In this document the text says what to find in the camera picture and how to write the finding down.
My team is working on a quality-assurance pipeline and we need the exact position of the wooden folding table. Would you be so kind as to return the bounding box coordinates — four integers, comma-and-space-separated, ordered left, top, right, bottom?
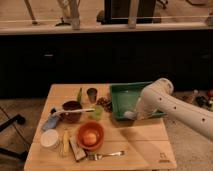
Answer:
23, 83, 178, 171

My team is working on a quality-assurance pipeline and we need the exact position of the green plastic tray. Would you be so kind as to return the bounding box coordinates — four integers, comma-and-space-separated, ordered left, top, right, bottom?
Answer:
109, 81, 168, 121

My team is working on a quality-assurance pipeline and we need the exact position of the dark brown bowl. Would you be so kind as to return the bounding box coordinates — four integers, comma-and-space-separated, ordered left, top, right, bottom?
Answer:
61, 101, 82, 123

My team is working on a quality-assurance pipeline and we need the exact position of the black chair base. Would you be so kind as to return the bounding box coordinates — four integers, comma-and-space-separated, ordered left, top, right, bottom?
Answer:
0, 107, 28, 162

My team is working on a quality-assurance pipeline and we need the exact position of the silver fork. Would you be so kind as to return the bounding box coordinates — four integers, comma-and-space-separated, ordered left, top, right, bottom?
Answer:
87, 151, 125, 161

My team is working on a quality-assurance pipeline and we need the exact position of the wooden block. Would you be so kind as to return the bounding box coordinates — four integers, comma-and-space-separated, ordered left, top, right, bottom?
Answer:
69, 137, 86, 162

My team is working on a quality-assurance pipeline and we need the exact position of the blue handled scrubber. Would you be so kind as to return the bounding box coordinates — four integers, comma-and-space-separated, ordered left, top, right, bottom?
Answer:
42, 108, 60, 131

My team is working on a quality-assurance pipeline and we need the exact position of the white spatula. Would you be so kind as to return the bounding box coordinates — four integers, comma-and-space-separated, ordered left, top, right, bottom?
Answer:
52, 108, 94, 116

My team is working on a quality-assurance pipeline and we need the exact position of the grey metal cup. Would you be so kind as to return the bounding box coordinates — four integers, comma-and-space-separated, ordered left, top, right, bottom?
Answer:
87, 88, 97, 103

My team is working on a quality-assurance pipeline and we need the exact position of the orange bowl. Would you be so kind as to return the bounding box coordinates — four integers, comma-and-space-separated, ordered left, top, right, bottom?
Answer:
76, 121, 104, 151

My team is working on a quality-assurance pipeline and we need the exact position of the green pepper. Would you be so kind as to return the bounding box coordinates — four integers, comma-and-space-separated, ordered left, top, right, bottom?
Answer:
77, 87, 83, 103

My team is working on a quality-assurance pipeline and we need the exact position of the bunch of brown grapes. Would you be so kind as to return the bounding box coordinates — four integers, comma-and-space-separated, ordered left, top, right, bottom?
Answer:
97, 97, 112, 112

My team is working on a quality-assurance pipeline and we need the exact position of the green cup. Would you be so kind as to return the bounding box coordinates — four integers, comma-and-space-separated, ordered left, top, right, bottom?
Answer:
89, 105, 103, 121

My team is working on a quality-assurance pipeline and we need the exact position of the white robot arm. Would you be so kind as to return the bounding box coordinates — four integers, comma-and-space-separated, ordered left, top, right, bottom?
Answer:
135, 78, 213, 141

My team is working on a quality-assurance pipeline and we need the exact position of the orange fruit in bowl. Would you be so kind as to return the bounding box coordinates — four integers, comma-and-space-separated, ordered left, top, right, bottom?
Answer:
83, 133, 97, 146

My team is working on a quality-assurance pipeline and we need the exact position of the dark cabinet counter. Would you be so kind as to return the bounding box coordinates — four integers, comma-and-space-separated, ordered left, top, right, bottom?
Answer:
0, 25, 213, 98

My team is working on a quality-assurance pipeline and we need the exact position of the grey-blue towel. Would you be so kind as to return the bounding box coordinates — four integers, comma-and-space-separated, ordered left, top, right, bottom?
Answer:
124, 111, 137, 120

